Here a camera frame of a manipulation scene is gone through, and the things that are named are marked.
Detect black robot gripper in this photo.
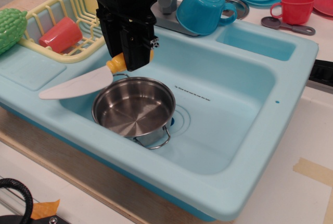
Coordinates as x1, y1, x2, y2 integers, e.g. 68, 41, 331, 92
96, 0, 159, 71

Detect yellow handled white toy knife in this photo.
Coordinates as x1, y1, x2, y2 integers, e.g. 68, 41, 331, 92
39, 51, 155, 101

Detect stainless steel pot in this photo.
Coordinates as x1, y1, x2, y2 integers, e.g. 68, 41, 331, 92
92, 76, 176, 150

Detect grey toy faucet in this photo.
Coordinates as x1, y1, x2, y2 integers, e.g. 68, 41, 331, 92
151, 0, 197, 36

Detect yellow dish drying rack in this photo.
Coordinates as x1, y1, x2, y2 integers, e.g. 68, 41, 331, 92
19, 0, 105, 64

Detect red plastic cup in rack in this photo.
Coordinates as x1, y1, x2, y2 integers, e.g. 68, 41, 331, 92
39, 17, 83, 53

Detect large teal plastic cup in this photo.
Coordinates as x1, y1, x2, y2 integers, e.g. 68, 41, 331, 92
176, 0, 237, 35

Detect green toy bitter gourd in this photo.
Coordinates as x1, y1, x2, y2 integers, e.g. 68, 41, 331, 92
1, 8, 28, 54

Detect silver metal lid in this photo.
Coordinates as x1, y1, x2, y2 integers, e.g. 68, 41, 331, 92
225, 0, 250, 20

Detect light blue toy sink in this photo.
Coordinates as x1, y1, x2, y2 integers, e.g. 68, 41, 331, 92
1, 20, 318, 221

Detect grey plastic spoon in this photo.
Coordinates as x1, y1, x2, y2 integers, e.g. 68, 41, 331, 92
261, 17, 316, 36

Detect wooden base board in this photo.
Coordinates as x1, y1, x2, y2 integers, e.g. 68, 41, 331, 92
1, 109, 203, 223

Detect red plastic mug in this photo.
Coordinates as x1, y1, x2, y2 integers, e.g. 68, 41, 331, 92
270, 0, 314, 25

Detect orange tape piece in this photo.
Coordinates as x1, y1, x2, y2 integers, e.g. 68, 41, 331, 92
31, 199, 60, 220

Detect red plastic plate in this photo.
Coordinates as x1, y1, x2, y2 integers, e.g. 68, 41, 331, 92
313, 0, 333, 16

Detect black device base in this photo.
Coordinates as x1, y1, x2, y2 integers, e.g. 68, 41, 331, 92
1, 215, 69, 224

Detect beige masking tape strip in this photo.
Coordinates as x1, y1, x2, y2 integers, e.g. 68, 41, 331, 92
293, 157, 332, 188

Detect black cable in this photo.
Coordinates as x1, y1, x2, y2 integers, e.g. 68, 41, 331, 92
0, 178, 34, 222

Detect black rail at right edge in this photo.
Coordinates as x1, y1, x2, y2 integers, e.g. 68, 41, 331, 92
309, 59, 333, 87

